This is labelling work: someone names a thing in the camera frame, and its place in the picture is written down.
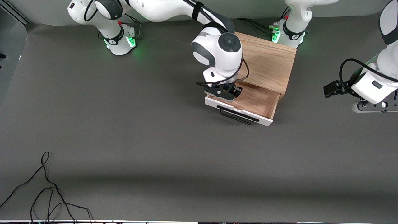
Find white drawer with black handle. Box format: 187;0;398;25
204;81;281;127

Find wooden drawer cabinet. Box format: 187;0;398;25
229;31;297;94

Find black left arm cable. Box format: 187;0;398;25
339;58;398;97

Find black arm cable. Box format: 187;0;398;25
83;0;249;87
339;58;398;97

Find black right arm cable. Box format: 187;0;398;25
83;0;249;87

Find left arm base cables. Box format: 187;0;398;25
235;6;291;36

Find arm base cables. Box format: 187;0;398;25
235;6;291;36
98;14;142;40

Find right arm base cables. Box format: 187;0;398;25
98;14;142;40

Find thin black loose cable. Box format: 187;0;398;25
0;152;76;224
30;188;94;224

